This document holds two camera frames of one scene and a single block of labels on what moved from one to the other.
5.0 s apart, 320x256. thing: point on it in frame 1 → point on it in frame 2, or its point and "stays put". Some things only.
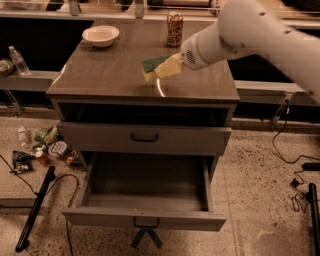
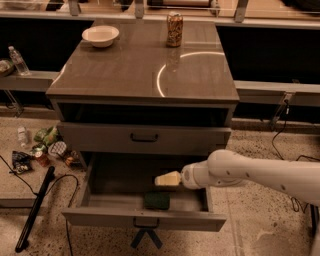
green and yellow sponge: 149,66 → 157,200
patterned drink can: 174,30 stays put
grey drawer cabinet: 147,149 stays put
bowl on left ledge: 7,67 stays put
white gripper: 190,53 → 190,176
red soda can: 42,158 stays put
